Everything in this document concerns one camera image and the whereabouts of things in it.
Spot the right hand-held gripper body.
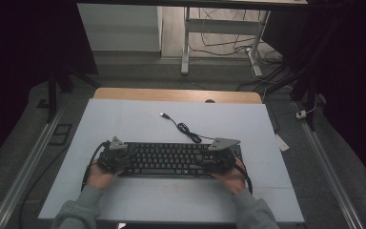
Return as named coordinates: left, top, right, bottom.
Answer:
left=207, top=136, right=242, bottom=175

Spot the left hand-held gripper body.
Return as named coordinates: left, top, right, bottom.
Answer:
left=96, top=135, right=129, bottom=175

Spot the black computer keyboard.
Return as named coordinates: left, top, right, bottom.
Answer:
left=120, top=141, right=243, bottom=179

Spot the person's left hand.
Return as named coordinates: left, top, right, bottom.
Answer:
left=86, top=161, right=122, bottom=191

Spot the person's right hand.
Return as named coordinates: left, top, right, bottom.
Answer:
left=209, top=157, right=248, bottom=196

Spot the white board mat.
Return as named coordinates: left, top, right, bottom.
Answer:
left=37, top=98, right=305, bottom=223

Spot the white paper tag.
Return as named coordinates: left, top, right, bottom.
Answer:
left=274, top=133, right=291, bottom=153

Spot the black metal stand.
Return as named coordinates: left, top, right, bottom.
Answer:
left=260, top=60, right=320, bottom=132
left=45, top=61, right=102, bottom=124

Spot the white cabinet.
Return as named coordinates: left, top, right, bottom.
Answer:
left=75, top=3, right=164, bottom=52

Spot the black keyboard cable with plug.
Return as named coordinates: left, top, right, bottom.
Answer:
left=159, top=112, right=218, bottom=145

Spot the right hand-held gripper black cable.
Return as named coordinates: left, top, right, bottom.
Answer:
left=233, top=155, right=254, bottom=196

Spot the black floor cable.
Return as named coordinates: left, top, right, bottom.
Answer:
left=18, top=144, right=72, bottom=229

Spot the aluminium floor rail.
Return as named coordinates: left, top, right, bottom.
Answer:
left=293, top=101, right=365, bottom=229
left=0, top=94, right=69, bottom=229

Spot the tangle of floor cables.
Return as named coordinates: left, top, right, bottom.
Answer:
left=189, top=8, right=284, bottom=66

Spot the white metal desk frame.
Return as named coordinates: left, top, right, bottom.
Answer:
left=180, top=6, right=272, bottom=77

